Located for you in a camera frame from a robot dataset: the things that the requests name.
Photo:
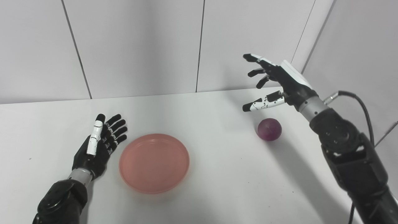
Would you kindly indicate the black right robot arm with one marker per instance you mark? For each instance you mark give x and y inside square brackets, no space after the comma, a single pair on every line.
[351,155]

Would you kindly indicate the pink round plastic plate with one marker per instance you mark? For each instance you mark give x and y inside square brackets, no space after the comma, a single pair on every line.
[154,163]

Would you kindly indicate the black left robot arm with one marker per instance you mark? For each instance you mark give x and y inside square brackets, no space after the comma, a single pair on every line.
[60,202]

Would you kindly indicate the purple red onion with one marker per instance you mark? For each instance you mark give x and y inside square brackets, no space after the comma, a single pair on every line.
[269,129]

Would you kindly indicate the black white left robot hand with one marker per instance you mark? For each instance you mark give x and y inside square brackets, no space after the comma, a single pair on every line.
[96,146]

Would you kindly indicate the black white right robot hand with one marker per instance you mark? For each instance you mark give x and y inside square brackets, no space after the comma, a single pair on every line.
[279,84]

